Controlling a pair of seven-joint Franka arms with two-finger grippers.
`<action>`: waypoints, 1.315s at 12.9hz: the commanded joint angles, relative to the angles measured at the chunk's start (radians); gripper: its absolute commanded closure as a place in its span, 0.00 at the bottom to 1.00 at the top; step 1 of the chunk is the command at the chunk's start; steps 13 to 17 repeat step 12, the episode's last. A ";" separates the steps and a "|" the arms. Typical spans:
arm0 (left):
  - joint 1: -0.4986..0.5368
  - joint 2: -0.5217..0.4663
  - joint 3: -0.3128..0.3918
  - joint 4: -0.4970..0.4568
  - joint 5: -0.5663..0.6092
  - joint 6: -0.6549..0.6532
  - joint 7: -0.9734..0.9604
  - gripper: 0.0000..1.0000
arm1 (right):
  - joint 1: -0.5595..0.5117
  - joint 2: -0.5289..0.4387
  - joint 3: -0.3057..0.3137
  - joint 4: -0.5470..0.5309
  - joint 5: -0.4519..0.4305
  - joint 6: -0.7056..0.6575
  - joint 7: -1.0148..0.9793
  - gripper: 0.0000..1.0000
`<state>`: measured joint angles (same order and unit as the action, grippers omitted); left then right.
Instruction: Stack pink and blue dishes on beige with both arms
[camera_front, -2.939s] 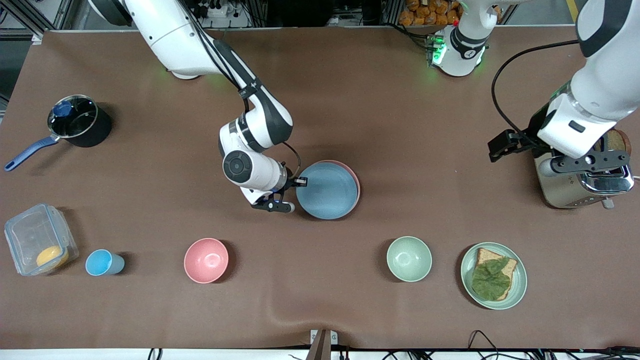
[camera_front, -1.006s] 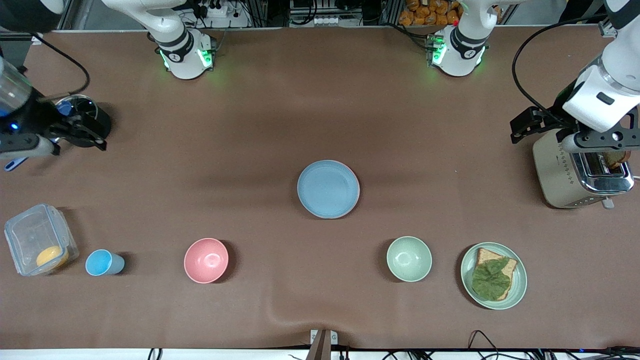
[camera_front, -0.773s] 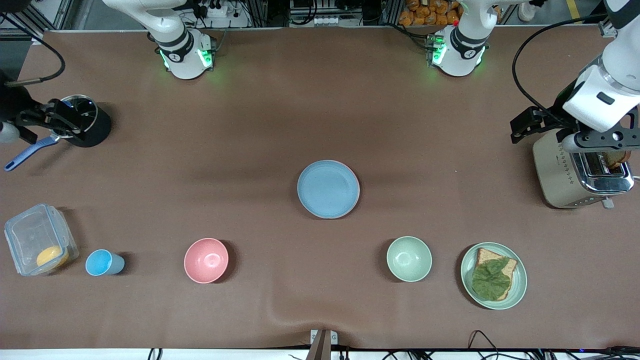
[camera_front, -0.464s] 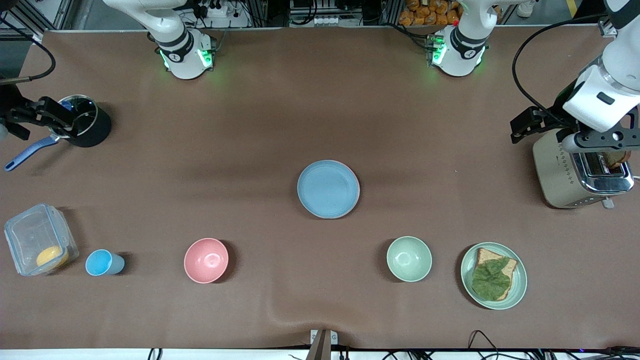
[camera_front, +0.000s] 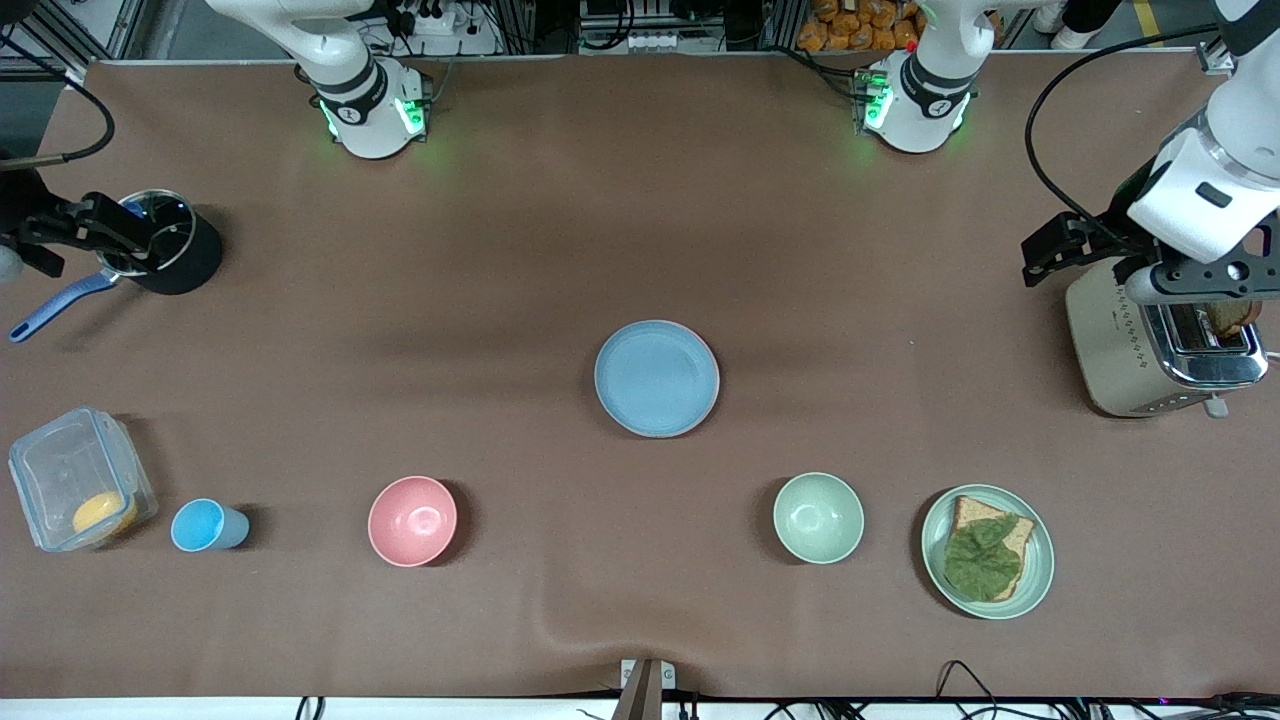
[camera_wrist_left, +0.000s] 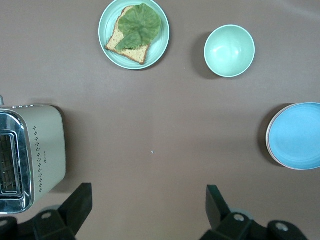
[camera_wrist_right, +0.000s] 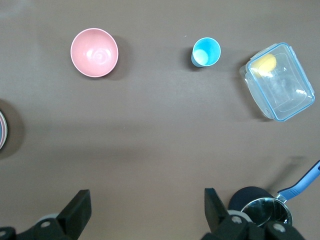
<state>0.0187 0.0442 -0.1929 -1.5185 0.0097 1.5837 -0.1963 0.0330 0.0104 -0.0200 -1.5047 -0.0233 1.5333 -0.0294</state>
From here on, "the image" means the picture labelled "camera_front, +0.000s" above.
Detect pink plate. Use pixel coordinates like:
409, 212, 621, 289
597, 320, 722, 439

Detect light blue plate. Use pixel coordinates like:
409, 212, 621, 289
594, 320, 718, 438

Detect brown bread slice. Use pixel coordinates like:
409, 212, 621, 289
1205, 298, 1263, 339

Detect beige and chrome toaster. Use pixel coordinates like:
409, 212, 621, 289
1064, 255, 1271, 419

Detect clear plastic container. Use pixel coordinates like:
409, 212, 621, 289
8, 405, 159, 553

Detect orange food piece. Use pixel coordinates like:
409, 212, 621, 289
72, 490, 139, 541

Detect blue cup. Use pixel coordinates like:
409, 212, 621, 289
170, 498, 251, 553

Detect bread slice with lettuce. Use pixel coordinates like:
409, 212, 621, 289
947, 495, 1037, 602

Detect green plate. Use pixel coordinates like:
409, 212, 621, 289
920, 484, 1056, 621

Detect green lettuce leaf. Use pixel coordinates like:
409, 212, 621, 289
943, 515, 1024, 603

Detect white power strip with plugs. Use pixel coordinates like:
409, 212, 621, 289
395, 5, 471, 36

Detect bag of orange buns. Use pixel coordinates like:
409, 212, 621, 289
797, 0, 926, 53

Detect pink bowl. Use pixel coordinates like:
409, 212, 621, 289
367, 475, 459, 568

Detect green bowl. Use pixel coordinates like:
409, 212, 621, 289
772, 472, 866, 566

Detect brown table cloth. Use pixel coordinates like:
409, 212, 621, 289
0, 52, 1280, 701

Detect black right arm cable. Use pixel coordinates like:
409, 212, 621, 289
0, 30, 116, 171

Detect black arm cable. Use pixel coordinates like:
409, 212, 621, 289
0, 30, 116, 171
1025, 25, 1226, 251

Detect black pot with blue handle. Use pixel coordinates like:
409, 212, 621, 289
8, 188, 224, 344

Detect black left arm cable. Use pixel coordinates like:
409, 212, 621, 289
1025, 25, 1226, 251

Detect metal table bracket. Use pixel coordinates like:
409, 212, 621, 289
620, 657, 677, 720

